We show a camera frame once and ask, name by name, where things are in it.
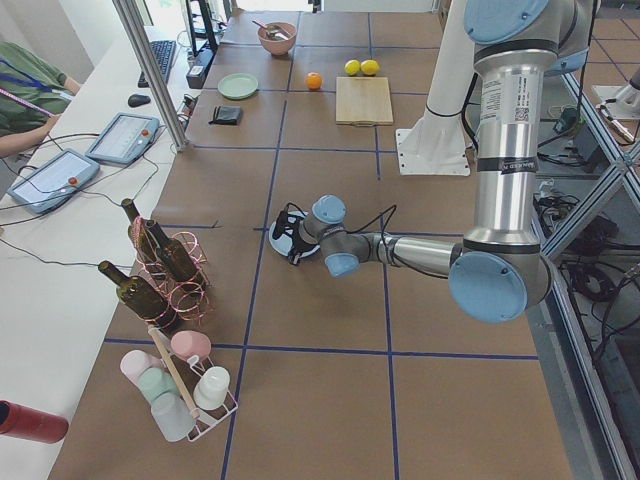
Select blue teach pendant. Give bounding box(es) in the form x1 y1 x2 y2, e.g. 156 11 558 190
86 112 160 166
8 149 100 214

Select light grey cup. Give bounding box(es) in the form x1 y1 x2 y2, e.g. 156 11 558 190
151 392 195 442

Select black computer mouse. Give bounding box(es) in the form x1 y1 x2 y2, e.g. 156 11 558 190
127 94 151 108

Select yellow lemon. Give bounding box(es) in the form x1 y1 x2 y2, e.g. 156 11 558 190
360 59 380 76
343 59 361 77

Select pale green cup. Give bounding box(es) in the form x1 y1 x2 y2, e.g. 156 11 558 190
136 367 180 404

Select copper wire bottle rack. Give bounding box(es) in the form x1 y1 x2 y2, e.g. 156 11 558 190
136 229 210 326

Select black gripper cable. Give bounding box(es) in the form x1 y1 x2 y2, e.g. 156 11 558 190
344 203 399 236

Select green plate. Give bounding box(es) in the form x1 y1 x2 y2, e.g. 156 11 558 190
217 73 259 100

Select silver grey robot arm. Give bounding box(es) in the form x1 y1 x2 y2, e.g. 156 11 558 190
269 1 599 323

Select white wire cup rack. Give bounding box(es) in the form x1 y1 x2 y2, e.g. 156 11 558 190
148 328 238 442

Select pale pink cup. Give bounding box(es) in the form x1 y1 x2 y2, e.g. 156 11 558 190
120 350 165 386

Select metal scoop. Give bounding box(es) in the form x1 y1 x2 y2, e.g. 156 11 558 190
253 20 291 40

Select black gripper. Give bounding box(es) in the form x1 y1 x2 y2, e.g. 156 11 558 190
273 211 318 265

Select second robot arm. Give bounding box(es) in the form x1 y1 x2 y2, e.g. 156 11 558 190
592 70 639 144

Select red cylinder bottle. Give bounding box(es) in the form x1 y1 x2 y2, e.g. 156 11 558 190
1 400 69 444

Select dark grey folded cloth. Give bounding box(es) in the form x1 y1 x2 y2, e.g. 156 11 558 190
208 105 243 126

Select yellow lemon left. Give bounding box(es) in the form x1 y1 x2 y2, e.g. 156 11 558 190
343 59 361 77

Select black keyboard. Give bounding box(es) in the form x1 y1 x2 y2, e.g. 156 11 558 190
149 40 177 84

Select aluminium frame post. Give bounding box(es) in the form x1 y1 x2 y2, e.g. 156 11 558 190
112 0 188 152

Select yellow lemon right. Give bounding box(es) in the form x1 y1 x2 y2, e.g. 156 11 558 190
360 59 380 76

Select wooden cutting board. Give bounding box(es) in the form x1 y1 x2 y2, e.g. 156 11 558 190
336 77 394 126

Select person in green shirt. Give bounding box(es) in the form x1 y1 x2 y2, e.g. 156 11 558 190
1 41 81 157

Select white upturned cup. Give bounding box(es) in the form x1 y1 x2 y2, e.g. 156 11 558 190
193 366 230 410

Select blue teach pendant far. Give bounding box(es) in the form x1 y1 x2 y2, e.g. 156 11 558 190
86 112 160 166

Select blue teach pendant near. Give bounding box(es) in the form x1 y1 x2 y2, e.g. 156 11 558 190
8 149 100 214

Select dark green wine bottle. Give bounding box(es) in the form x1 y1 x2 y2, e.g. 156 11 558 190
145 220 206 291
121 198 157 264
98 260 183 333

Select light blue plate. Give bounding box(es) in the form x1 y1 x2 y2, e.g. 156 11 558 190
268 210 319 259

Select pink bowl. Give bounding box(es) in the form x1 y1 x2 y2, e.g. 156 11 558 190
257 22 297 56

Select orange fruit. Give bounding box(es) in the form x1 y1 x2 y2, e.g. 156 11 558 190
305 72 323 91

